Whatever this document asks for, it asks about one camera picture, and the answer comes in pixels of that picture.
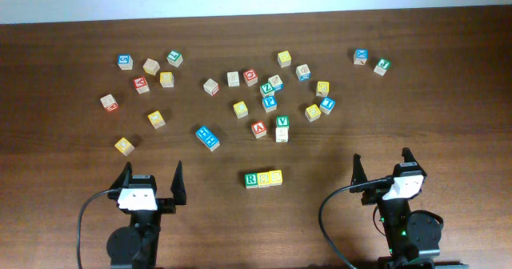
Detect red letter block far left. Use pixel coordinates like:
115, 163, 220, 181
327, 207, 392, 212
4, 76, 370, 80
133, 77, 150, 94

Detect red A letter block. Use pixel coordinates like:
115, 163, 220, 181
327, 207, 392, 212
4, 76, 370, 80
250, 121, 267, 139

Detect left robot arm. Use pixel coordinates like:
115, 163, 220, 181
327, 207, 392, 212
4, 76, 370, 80
106, 163, 187, 268

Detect tan block red edge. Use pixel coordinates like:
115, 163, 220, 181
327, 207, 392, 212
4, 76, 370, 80
203, 78, 219, 96

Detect blue I letter block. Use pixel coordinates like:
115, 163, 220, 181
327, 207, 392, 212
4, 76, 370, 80
319, 97, 336, 114

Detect blue S letter block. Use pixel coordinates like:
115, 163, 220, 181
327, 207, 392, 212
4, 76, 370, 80
117, 54, 134, 70

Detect yellow block right centre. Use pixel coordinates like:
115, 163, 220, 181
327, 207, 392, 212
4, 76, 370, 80
316, 81, 330, 97

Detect blue X letter block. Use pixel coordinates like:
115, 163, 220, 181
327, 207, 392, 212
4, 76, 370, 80
353, 48, 369, 65

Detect green Z letter block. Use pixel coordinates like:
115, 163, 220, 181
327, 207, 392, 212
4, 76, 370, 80
260, 82, 274, 98

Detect tan feather blue L block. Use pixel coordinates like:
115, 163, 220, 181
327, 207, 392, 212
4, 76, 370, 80
268, 74, 284, 91

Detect green J letter block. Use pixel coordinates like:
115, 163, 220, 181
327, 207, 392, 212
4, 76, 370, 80
374, 58, 391, 76

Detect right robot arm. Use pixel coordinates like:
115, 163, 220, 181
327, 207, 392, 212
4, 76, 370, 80
350, 147, 468, 269

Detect green V letter block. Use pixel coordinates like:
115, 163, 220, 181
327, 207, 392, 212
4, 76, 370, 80
276, 115, 290, 128

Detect yellow C letter block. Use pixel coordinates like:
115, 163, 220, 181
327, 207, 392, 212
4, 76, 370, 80
233, 101, 248, 118

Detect plain white wooden block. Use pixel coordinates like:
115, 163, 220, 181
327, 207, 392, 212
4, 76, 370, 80
275, 127, 289, 143

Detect green L letter block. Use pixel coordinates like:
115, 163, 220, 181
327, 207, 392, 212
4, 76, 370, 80
166, 50, 183, 67

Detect blue double block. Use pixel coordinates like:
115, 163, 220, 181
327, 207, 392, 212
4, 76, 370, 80
195, 126, 220, 151

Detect red O letter block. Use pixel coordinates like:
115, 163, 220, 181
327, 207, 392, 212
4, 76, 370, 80
243, 69, 258, 86

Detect yellow O block upper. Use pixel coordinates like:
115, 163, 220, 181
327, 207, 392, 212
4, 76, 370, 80
148, 110, 166, 129

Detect yellow E letter block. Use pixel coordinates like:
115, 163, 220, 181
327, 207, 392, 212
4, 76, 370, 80
305, 104, 322, 122

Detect right black cable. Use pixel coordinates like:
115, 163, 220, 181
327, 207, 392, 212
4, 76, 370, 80
318, 176, 395, 269

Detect yellow G letter block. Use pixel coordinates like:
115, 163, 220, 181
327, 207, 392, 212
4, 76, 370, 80
159, 71, 174, 88

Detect yellow S letter block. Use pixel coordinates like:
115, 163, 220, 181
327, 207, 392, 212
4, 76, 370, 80
257, 172, 270, 188

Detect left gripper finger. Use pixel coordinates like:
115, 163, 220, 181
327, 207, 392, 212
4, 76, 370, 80
110, 162, 132, 191
170, 161, 187, 205

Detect yellow block top centre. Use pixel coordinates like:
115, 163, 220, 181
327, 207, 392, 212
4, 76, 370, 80
278, 50, 292, 68

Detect plain tan wooden block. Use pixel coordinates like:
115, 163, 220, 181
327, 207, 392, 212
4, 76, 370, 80
143, 58, 160, 75

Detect blue P letter block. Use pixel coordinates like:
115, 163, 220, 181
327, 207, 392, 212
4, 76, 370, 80
262, 95, 278, 113

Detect tan I side block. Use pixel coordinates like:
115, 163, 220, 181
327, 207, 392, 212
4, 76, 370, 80
226, 71, 240, 87

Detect tan block blue D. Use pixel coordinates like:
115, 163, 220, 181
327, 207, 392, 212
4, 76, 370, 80
296, 64, 311, 82

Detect yellow O block lower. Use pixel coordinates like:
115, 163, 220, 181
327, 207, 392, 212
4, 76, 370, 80
114, 137, 135, 156

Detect tan block red side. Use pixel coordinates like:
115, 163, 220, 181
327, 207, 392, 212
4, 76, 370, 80
100, 94, 119, 112

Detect green R letter block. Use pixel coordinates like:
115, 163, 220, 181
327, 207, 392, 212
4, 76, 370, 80
244, 173, 258, 189

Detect yellow o block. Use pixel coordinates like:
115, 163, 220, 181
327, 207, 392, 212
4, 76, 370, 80
114, 137, 135, 156
148, 110, 166, 129

